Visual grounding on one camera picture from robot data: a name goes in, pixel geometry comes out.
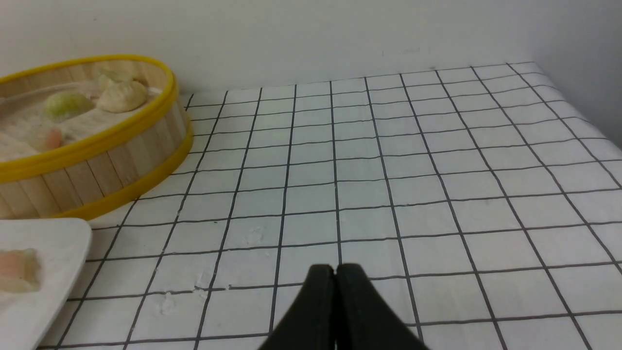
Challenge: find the green dumpling at steamer back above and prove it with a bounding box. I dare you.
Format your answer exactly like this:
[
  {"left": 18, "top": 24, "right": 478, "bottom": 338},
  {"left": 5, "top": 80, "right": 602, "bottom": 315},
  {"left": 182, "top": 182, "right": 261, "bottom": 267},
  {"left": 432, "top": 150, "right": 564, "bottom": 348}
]
[{"left": 94, "top": 66, "right": 135, "bottom": 86}]

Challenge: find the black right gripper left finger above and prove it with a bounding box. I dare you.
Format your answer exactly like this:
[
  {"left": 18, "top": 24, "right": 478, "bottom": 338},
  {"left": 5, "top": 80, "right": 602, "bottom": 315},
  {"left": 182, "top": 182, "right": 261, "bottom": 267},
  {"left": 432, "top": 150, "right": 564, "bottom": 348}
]
[{"left": 260, "top": 264, "right": 336, "bottom": 350}]

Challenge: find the white grid tablecloth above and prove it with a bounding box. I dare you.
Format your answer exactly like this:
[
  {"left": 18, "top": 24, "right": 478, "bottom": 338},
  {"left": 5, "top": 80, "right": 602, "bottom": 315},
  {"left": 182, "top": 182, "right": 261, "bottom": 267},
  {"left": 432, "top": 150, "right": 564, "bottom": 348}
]
[{"left": 41, "top": 63, "right": 622, "bottom": 350}]

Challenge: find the pink dumpling in steamer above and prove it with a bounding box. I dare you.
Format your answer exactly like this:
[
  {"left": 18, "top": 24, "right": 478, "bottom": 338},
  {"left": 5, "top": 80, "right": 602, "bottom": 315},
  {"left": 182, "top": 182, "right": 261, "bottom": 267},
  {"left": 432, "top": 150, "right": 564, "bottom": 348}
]
[{"left": 28, "top": 128, "right": 64, "bottom": 153}]

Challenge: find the green dumpling in steamer centre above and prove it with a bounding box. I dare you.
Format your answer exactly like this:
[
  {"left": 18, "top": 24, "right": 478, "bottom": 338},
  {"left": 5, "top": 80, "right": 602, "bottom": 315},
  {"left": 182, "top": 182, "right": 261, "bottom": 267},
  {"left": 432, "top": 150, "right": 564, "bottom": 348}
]
[{"left": 43, "top": 91, "right": 95, "bottom": 123}]

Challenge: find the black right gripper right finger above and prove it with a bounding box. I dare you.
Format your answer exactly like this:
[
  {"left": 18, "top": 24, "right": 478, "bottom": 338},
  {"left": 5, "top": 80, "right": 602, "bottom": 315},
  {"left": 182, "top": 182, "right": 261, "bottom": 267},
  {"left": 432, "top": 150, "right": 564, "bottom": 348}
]
[{"left": 335, "top": 264, "right": 428, "bottom": 350}]

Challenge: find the pink dumpling on plate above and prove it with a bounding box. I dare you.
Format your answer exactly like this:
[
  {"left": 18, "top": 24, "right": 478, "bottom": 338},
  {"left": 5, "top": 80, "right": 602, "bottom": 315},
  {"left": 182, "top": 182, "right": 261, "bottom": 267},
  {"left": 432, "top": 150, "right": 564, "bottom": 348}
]
[{"left": 0, "top": 248, "right": 40, "bottom": 293}]

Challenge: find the yellow rimmed bamboo steamer basket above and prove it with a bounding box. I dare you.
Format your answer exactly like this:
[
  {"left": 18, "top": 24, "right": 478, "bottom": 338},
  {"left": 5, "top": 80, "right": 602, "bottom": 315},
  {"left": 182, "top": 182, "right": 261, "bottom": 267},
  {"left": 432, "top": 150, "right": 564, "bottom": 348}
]
[{"left": 0, "top": 54, "right": 193, "bottom": 221}]

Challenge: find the white dumpling in steamer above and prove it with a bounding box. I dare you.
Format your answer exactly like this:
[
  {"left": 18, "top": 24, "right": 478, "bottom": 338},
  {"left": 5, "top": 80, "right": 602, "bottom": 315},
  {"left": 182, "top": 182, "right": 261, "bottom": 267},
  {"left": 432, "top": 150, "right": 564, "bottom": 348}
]
[{"left": 96, "top": 81, "right": 149, "bottom": 113}]

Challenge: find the white square plate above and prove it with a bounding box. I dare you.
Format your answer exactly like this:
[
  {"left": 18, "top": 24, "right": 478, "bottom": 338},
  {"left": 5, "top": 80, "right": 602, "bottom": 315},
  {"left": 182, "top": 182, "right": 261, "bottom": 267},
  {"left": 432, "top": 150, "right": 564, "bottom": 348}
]
[{"left": 0, "top": 218, "right": 92, "bottom": 350}]

